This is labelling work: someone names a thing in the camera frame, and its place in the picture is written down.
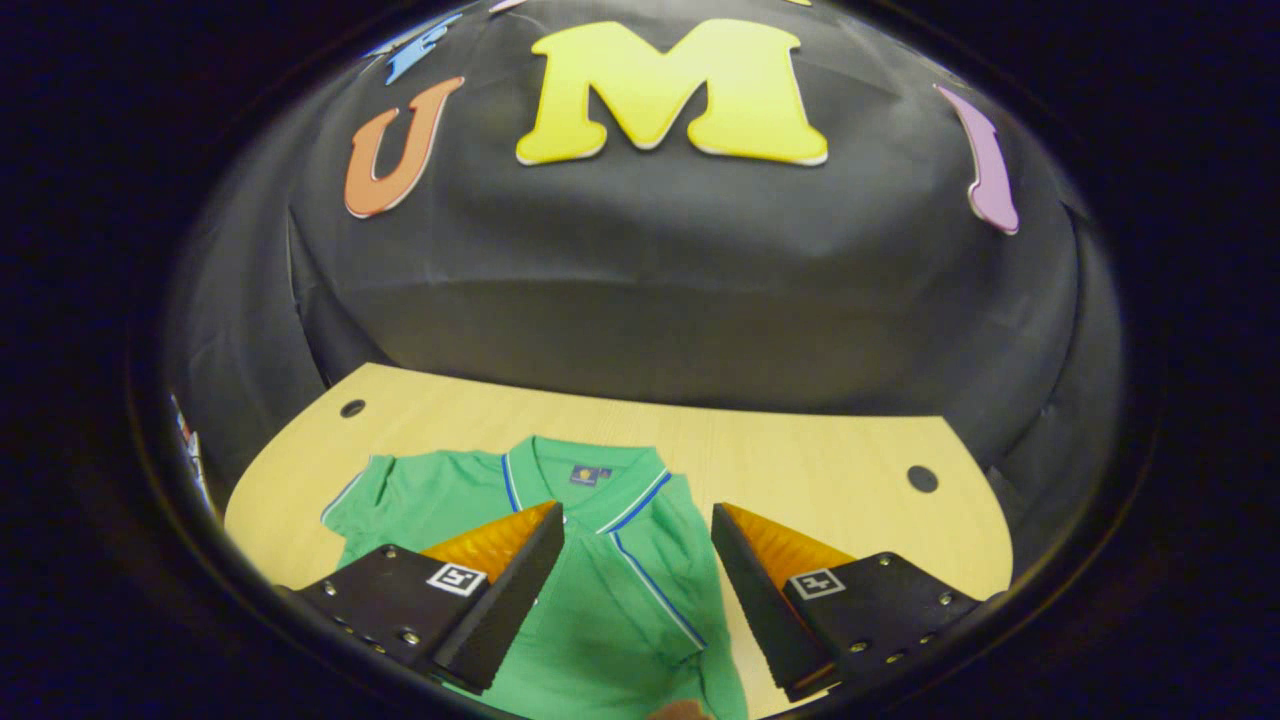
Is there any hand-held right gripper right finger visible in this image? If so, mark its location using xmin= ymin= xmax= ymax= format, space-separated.
xmin=710 ymin=502 xmax=986 ymax=703

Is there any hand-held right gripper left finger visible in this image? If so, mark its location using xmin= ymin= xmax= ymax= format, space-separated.
xmin=285 ymin=500 xmax=566 ymax=696

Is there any green T-shirt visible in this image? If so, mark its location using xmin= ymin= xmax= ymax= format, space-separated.
xmin=320 ymin=435 xmax=751 ymax=720

